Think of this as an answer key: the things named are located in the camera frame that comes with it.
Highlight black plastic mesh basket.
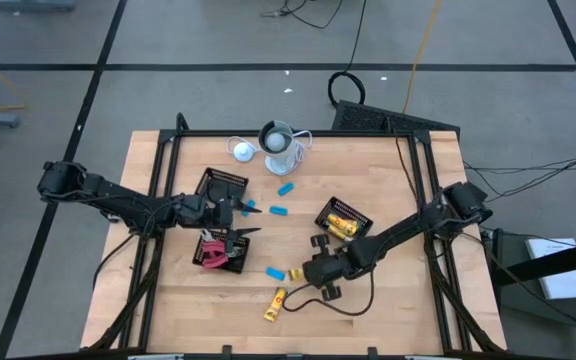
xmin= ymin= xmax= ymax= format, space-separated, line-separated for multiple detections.
xmin=191 ymin=228 xmax=252 ymax=275
xmin=195 ymin=167 xmax=250 ymax=210
xmin=314 ymin=195 xmax=374 ymax=242

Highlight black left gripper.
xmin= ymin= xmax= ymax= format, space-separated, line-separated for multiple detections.
xmin=177 ymin=194 xmax=263 ymax=254

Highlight white booklet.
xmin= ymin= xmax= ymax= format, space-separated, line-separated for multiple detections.
xmin=524 ymin=237 xmax=576 ymax=301

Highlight black power cable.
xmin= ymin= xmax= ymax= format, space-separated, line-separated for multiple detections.
xmin=485 ymin=144 xmax=576 ymax=201

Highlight black aluminium table frame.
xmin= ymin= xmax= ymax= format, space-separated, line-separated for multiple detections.
xmin=80 ymin=112 xmax=507 ymax=360

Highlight red handled pliers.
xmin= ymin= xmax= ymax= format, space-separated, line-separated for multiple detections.
xmin=202 ymin=244 xmax=245 ymax=270
xmin=200 ymin=228 xmax=229 ymax=269

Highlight yellow floor cable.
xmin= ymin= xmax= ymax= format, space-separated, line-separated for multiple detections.
xmin=401 ymin=0 xmax=443 ymax=115

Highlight black coiled floor cable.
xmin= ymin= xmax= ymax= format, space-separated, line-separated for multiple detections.
xmin=326 ymin=0 xmax=369 ymax=109

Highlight thin black floor cable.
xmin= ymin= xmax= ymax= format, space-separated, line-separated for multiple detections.
xmin=260 ymin=0 xmax=345 ymax=30

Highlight black perforated metal panel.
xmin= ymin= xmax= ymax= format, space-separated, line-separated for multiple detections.
xmin=331 ymin=99 xmax=462 ymax=135

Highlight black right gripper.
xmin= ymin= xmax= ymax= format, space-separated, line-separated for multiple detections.
xmin=301 ymin=233 xmax=352 ymax=302

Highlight black stand beam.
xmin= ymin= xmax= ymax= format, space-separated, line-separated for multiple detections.
xmin=490 ymin=237 xmax=576 ymax=289

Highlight white cylindrical desk device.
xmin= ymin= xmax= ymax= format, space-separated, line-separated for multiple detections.
xmin=257 ymin=119 xmax=305 ymax=177

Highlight white device cable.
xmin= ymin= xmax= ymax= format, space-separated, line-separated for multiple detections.
xmin=225 ymin=128 xmax=314 ymax=164

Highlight white round puck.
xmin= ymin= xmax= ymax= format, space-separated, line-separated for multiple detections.
xmin=232 ymin=142 xmax=255 ymax=163

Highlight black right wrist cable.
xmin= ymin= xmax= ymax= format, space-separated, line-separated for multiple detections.
xmin=281 ymin=269 xmax=375 ymax=317

